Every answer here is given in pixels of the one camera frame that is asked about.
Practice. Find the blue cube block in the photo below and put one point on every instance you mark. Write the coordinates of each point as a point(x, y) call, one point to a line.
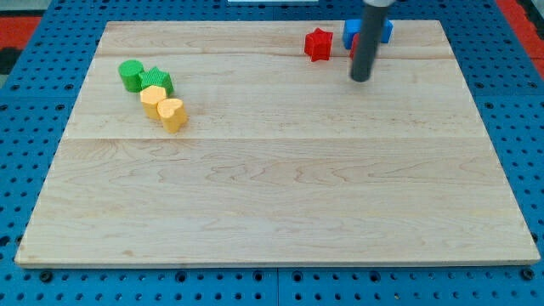
point(350, 29)

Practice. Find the wooden board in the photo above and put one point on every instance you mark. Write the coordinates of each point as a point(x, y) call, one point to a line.
point(283, 162)

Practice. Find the red block behind rod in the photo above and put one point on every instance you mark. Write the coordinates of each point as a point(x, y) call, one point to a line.
point(354, 45)

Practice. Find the green star block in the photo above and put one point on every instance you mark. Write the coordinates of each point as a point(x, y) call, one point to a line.
point(156, 77)

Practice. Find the green circle block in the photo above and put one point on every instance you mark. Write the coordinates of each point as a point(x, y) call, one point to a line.
point(129, 72)

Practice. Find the yellow heart block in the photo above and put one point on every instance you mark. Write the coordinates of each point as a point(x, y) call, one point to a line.
point(172, 114)

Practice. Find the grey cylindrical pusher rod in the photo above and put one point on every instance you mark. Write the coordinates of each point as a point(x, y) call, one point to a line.
point(373, 19)

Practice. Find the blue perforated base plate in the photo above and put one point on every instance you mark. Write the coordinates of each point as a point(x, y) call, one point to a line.
point(41, 89)

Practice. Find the red star block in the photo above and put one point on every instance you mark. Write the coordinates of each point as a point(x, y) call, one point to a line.
point(318, 44)

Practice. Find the blue block right of rod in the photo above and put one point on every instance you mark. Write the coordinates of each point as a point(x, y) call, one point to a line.
point(387, 31)

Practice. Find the yellow hexagon block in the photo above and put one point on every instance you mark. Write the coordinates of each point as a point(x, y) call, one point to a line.
point(150, 97)

